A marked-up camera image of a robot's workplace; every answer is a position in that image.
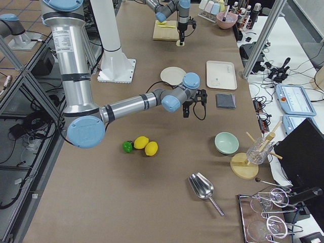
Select cream round plate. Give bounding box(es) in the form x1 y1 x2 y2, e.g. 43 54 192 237
160 66 186 86

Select black laptop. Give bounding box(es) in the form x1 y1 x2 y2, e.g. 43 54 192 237
274 118 323 192

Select pink ice bucket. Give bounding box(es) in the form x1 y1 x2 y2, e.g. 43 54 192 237
216 12 238 29

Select yellow plastic knife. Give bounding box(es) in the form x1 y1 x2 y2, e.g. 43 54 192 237
157 24 176 28

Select clear glass cup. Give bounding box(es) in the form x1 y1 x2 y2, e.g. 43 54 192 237
246 138 273 166

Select green lime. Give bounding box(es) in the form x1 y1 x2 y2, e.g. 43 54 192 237
122 141 134 153

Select blue teach pendant lower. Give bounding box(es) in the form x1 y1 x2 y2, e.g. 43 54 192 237
282 114 317 135

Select black wire glass rack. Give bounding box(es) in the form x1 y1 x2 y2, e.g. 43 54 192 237
236 186 324 243

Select bottles rack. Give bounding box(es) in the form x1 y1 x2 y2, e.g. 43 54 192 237
231 2 262 30

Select cream rabbit tray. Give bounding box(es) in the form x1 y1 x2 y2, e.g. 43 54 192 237
206 60 237 90

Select yellow lemon near plate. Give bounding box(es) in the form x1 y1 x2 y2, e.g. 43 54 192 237
134 136 149 149

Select mint green bowl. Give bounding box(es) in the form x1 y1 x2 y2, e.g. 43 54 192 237
214 132 239 155

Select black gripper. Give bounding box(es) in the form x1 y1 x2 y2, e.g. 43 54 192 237
182 89 208 118
177 15 196 42

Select blue teach pendant upper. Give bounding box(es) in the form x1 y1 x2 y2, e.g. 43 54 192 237
275 84 316 116

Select aluminium frame post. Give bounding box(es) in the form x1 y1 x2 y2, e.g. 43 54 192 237
242 0 287 80

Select pastel cups rack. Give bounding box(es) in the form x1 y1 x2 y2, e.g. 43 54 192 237
198 0 225 23

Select blue teach pendant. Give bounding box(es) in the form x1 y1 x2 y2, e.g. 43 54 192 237
282 114 317 135
275 84 316 116

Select grey folded cloth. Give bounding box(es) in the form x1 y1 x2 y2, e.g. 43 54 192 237
216 93 236 109

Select metal tongs black tip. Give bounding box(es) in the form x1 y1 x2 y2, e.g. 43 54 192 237
222 5 230 22

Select white steamed bun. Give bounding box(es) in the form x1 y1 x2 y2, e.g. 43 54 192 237
176 40 185 47

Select lemon slices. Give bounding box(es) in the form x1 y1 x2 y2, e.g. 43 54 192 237
155 20 167 25

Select yellow lemon outer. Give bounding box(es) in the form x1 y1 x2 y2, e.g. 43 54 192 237
144 141 158 156

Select metal ice scoop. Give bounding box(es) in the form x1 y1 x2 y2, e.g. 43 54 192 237
188 172 225 216

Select wooden cutting board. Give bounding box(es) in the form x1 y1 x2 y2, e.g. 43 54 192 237
152 20 179 41

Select wooden cup stand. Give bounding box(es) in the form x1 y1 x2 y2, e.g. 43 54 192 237
230 121 282 179

